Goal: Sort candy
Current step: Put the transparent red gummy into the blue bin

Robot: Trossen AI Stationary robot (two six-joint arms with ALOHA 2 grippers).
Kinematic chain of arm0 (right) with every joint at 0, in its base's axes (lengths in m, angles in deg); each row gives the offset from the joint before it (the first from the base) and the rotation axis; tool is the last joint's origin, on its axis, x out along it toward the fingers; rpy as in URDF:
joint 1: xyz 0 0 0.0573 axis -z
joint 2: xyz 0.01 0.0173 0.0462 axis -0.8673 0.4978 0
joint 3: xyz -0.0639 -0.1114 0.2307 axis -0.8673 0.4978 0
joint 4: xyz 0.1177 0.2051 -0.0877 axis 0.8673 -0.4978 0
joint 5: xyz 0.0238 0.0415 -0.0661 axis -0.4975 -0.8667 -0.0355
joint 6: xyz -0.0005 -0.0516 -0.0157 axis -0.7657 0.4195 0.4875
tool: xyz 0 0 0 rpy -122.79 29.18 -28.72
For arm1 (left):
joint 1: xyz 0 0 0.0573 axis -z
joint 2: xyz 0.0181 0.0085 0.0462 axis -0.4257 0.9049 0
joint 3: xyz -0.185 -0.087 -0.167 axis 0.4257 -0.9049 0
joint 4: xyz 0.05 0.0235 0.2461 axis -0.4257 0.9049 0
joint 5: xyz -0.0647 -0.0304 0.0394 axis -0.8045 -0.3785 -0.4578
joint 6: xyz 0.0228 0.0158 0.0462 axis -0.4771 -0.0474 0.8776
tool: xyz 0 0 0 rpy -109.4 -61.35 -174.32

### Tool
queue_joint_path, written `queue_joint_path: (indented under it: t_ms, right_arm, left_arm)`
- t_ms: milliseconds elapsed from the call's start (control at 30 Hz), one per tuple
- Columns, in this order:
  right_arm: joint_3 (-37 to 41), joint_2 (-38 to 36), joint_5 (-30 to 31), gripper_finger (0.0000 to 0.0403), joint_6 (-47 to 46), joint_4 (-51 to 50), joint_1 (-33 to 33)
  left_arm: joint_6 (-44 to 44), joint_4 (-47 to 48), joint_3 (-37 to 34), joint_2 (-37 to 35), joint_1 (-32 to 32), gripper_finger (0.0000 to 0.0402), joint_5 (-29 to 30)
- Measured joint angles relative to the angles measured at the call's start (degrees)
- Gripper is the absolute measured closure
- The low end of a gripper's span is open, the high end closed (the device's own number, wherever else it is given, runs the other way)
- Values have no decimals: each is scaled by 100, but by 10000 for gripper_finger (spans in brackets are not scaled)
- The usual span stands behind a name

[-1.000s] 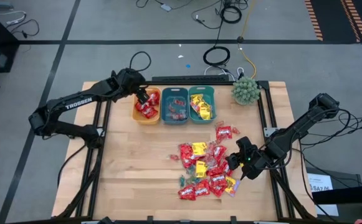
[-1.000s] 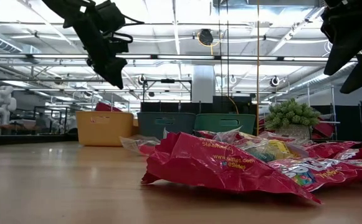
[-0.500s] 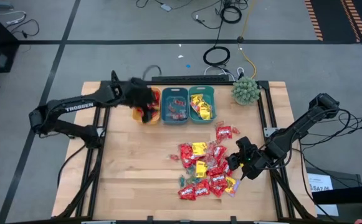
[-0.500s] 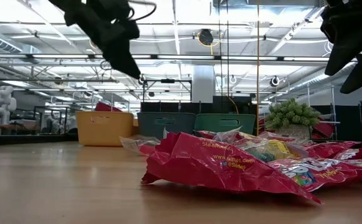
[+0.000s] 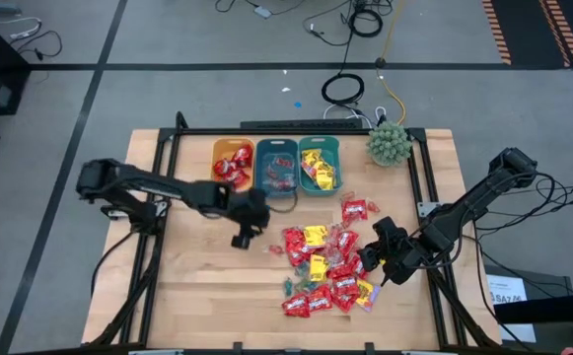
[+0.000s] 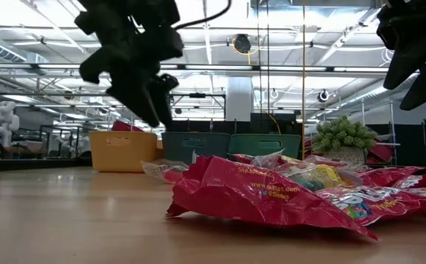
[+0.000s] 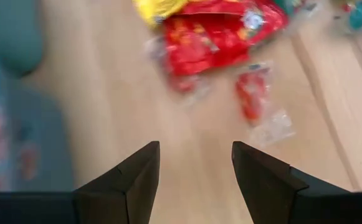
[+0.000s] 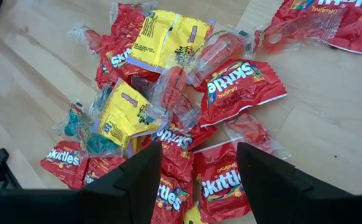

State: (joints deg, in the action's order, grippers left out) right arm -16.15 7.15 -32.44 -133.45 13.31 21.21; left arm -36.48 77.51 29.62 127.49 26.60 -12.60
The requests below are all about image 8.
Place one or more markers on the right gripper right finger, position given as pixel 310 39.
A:
pixel 280 202

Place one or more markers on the clear teal fish candy pack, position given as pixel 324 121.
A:
pixel 101 144
pixel 71 123
pixel 99 99

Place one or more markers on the yellow Sour Patch candy pack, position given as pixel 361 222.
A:
pixel 124 115
pixel 162 37
pixel 194 216

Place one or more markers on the black table edge clamp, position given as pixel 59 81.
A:
pixel 0 165

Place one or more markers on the clear red fish candy pack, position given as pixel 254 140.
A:
pixel 174 90
pixel 252 130
pixel 90 40
pixel 280 37
pixel 221 53

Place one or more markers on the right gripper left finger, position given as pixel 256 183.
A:
pixel 121 202

